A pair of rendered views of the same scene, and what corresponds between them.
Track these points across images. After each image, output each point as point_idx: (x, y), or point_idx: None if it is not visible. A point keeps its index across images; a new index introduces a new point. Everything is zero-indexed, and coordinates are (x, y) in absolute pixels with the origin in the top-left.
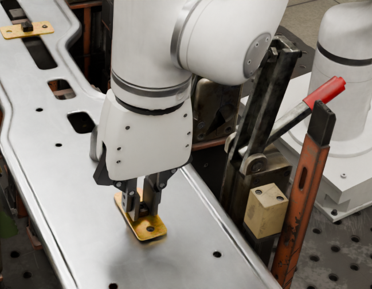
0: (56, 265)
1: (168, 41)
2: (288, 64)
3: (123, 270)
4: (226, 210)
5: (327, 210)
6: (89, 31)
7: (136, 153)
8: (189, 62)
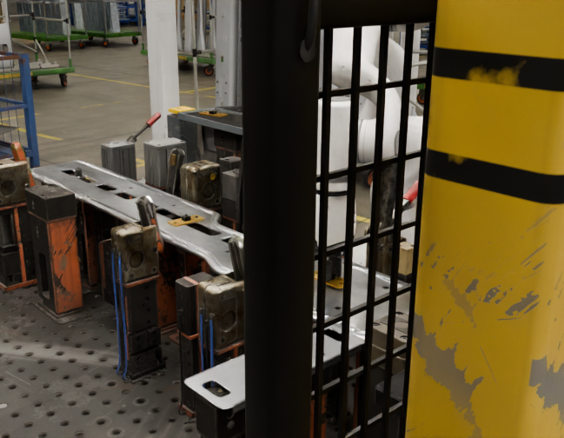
0: None
1: None
2: (396, 168)
3: (338, 301)
4: None
5: None
6: (209, 231)
7: (331, 225)
8: (364, 152)
